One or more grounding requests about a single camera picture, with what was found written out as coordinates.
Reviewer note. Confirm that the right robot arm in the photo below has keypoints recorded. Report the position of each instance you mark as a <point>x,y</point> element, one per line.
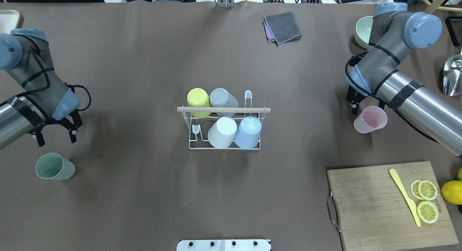
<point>395,33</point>

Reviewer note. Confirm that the light green bowl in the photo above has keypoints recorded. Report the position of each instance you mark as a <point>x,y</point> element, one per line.
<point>363,31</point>

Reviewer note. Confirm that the grey plastic cup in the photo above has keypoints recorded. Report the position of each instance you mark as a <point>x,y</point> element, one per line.
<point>220,97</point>

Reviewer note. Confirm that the lemon slice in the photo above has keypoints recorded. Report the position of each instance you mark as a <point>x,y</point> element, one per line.
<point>423,190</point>
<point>427,211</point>

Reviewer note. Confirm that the green plastic cup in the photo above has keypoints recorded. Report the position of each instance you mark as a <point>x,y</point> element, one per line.
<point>54,166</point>

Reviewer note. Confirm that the yellow plastic cup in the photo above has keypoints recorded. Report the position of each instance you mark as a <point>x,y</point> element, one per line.
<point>198,97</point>

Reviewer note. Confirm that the light blue plastic cup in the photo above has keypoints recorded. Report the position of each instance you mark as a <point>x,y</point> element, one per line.
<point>248,133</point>

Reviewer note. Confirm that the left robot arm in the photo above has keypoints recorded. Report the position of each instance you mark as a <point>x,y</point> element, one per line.
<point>46,99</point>

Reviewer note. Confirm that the white wire cup holder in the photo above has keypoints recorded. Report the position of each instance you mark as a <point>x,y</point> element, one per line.
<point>198,127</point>

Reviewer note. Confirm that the whole yellow lemon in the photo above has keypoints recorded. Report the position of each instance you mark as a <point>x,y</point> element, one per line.
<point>452,192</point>

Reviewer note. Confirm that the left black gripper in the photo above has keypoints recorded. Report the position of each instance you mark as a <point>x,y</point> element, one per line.
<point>66,122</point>

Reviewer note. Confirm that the lemon slice upper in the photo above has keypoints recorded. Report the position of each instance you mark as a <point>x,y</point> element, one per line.
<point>423,190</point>

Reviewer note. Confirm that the white plastic cup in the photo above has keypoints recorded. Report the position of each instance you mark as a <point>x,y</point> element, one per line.
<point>222,133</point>

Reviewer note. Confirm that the wooden cutting board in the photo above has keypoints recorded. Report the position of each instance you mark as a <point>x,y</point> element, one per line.
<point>373,216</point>

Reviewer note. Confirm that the yellow plastic knife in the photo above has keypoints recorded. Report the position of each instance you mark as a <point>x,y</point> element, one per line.
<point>411,204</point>

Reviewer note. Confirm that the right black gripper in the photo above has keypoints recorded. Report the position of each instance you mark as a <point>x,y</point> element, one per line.
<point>353,96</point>

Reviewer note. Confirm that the cream plastic tray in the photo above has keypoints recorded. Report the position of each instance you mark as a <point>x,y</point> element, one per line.
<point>9,20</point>

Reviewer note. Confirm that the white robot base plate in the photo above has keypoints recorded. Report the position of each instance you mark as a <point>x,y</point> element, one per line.
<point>225,245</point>

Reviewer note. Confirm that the pink plastic cup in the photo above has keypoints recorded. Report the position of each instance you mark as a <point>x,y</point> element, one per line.
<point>370,119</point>

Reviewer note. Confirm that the lemon slice lower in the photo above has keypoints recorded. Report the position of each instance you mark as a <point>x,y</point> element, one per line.
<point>427,211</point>

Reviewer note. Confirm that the grey folded cloth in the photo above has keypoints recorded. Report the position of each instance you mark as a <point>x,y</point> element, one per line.
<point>281,28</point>

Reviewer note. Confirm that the metal scoop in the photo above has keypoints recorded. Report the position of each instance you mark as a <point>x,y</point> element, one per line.
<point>452,76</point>

